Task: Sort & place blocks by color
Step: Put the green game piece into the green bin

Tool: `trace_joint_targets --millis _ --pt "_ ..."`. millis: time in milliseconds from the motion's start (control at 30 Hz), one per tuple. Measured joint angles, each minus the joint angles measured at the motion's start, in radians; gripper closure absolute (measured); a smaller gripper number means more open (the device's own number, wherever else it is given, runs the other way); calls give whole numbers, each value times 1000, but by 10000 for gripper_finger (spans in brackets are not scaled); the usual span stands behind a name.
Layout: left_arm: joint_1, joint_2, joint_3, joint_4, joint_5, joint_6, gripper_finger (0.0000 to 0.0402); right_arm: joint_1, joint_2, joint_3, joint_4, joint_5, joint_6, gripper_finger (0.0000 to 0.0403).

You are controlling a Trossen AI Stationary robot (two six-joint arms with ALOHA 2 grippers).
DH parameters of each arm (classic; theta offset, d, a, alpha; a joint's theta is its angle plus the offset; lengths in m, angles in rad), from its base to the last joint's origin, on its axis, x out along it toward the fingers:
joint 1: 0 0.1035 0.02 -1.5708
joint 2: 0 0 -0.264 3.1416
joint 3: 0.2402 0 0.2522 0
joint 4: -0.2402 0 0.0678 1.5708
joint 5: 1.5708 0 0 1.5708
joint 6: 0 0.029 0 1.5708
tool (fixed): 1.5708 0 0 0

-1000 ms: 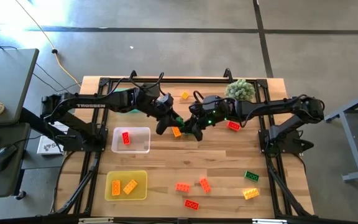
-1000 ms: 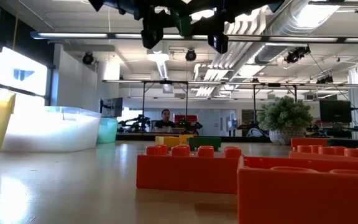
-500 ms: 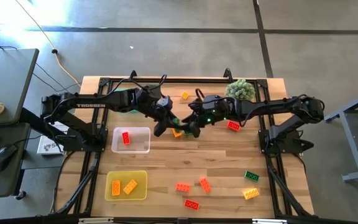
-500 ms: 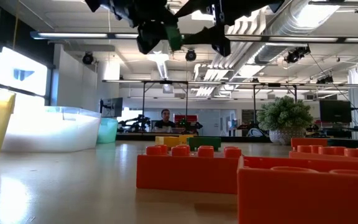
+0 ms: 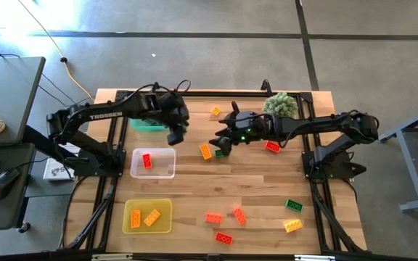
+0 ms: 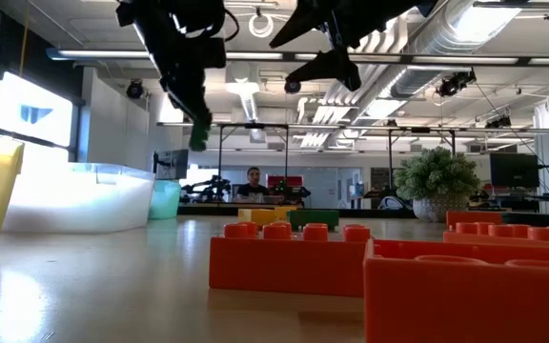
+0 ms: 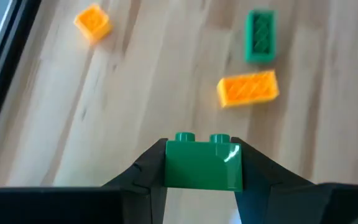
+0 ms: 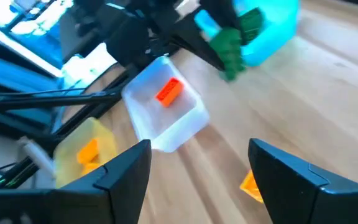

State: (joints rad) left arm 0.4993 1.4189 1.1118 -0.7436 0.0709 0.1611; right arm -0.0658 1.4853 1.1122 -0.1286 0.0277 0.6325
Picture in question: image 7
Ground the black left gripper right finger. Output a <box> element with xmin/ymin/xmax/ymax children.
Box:
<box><xmin>231</xmin><ymin>136</ymin><xmax>358</xmax><ymax>224</ymax></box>

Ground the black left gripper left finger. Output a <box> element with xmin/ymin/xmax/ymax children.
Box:
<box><xmin>0</xmin><ymin>138</ymin><xmax>169</xmax><ymax>224</ymax></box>

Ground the green toy building block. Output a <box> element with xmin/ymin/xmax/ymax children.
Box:
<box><xmin>244</xmin><ymin>9</ymin><xmax>277</xmax><ymax>63</ymax></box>
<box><xmin>163</xmin><ymin>132</ymin><xmax>244</xmax><ymax>192</ymax></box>

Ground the orange-yellow toy building block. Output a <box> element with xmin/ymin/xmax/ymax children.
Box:
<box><xmin>216</xmin><ymin>70</ymin><xmax>280</xmax><ymax>109</ymax></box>

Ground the small orange-yellow building block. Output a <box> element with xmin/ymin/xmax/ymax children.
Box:
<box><xmin>73</xmin><ymin>2</ymin><xmax>114</xmax><ymax>45</ymax></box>

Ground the black table edge frame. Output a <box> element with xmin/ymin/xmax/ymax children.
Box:
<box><xmin>0</xmin><ymin>0</ymin><xmax>42</xmax><ymax>162</ymax></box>

